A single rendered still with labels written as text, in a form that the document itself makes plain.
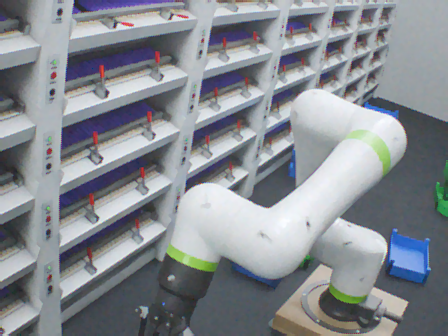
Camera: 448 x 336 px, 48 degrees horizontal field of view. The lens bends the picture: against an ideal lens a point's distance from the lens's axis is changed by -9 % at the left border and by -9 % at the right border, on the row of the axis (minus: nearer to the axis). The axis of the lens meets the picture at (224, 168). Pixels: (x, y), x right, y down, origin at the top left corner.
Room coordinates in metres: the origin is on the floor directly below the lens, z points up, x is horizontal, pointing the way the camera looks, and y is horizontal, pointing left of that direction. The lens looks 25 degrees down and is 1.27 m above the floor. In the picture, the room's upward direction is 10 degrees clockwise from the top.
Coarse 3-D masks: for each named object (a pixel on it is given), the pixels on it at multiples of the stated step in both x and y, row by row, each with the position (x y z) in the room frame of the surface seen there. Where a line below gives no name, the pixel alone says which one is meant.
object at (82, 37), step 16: (176, 0) 1.80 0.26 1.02; (192, 0) 1.80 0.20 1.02; (144, 16) 1.59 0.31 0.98; (176, 16) 1.70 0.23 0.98; (192, 16) 1.77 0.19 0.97; (80, 32) 1.30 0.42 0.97; (96, 32) 1.34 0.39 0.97; (112, 32) 1.39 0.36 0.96; (128, 32) 1.46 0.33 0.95; (144, 32) 1.54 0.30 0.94; (160, 32) 1.62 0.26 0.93; (80, 48) 1.30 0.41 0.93
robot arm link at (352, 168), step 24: (360, 144) 0.98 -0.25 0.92; (336, 168) 0.91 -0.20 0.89; (360, 168) 0.93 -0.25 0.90; (312, 192) 0.83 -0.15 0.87; (336, 192) 0.85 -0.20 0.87; (360, 192) 0.91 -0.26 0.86; (240, 216) 0.76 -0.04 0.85; (264, 216) 0.75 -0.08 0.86; (288, 216) 0.76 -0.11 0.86; (312, 216) 0.78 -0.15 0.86; (336, 216) 0.84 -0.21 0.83; (240, 240) 0.73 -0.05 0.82; (264, 240) 0.72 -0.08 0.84; (288, 240) 0.71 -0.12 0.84; (312, 240) 0.76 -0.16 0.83; (240, 264) 0.73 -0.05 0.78; (264, 264) 0.70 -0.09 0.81; (288, 264) 0.70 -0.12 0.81
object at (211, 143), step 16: (240, 112) 2.46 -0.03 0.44; (208, 128) 2.22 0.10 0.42; (224, 128) 2.27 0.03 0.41; (240, 128) 2.39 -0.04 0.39; (256, 128) 2.42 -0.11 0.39; (192, 144) 2.03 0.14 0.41; (208, 144) 2.04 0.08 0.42; (224, 144) 2.19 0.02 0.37; (240, 144) 2.28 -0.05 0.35; (192, 160) 1.97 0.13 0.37; (208, 160) 2.02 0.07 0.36
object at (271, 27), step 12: (288, 0) 2.48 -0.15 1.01; (288, 12) 2.50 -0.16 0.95; (240, 24) 2.50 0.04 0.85; (264, 24) 2.45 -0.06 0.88; (276, 24) 2.43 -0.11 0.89; (276, 36) 2.42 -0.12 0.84; (276, 48) 2.45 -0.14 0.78; (264, 60) 2.44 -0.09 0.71; (264, 72) 2.43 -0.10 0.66; (276, 72) 2.50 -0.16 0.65; (264, 96) 2.42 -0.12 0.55; (252, 108) 2.44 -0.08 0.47; (264, 108) 2.44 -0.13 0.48; (264, 132) 2.50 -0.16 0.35; (252, 144) 2.43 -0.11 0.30; (252, 156) 2.42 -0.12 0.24; (252, 168) 2.45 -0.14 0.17; (252, 180) 2.48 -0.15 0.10; (240, 192) 2.43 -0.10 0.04
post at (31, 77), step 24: (0, 0) 1.23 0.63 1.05; (24, 0) 1.18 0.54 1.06; (48, 0) 1.16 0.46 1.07; (72, 0) 1.23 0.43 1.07; (48, 24) 1.17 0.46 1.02; (48, 48) 1.17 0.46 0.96; (24, 72) 1.18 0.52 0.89; (48, 120) 1.19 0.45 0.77; (24, 144) 1.17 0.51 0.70; (48, 192) 1.20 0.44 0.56; (24, 216) 1.17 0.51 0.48; (48, 240) 1.20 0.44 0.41; (48, 312) 1.18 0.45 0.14
